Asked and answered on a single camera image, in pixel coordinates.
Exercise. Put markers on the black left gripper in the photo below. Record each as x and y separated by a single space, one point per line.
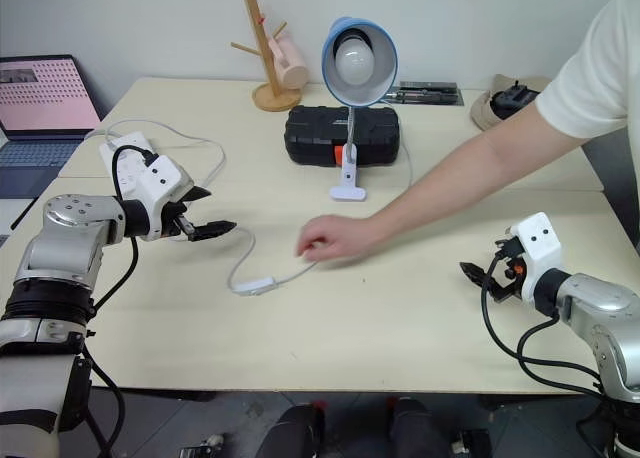
175 225

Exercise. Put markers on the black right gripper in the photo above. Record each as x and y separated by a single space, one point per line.
509 278

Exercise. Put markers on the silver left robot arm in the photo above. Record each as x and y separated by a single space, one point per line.
65 248

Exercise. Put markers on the person's bare forearm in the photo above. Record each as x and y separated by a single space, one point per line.
450 178

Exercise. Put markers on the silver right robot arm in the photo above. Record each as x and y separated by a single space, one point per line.
600 303

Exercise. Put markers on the blue clamp desk lamp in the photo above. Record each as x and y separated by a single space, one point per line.
360 95

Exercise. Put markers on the person's bare hand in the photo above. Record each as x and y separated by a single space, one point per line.
340 240

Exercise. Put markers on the white power strip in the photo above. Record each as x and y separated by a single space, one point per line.
131 143

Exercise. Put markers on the black plastic tool case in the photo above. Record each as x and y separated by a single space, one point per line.
320 133

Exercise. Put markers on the wooden mug tree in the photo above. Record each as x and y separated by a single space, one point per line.
274 68

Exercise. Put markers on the dark rounded leg shape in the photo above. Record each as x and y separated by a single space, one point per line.
295 430
417 428

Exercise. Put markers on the dark floor object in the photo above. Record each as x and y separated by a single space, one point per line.
472 443
202 449

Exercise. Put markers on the beige cap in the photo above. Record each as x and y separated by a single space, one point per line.
482 113

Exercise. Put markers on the pink mug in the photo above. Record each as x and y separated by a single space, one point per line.
290 63

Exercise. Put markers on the black handheld device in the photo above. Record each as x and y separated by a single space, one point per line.
512 100

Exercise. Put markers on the black tool tray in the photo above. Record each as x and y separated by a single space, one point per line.
430 95

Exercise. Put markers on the open laptop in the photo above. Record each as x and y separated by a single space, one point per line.
45 93

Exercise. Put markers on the white light bulb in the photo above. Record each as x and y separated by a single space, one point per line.
355 60

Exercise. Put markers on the white t-shirt sleeve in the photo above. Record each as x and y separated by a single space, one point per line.
600 68

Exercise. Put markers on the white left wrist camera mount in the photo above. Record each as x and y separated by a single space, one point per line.
160 183

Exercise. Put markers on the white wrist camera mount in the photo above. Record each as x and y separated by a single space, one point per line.
537 243
160 183

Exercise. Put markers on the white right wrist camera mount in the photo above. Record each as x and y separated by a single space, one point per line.
537 243

